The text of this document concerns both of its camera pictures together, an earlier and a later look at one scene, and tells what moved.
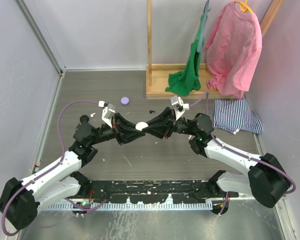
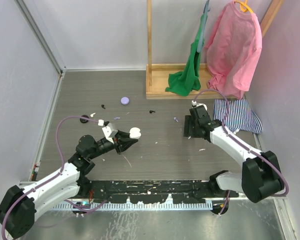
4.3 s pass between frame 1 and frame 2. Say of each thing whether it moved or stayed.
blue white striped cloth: stayed
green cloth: stayed
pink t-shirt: stayed
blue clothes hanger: stayed
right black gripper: moved
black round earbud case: stayed
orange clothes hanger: stayed
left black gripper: moved
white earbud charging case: moved
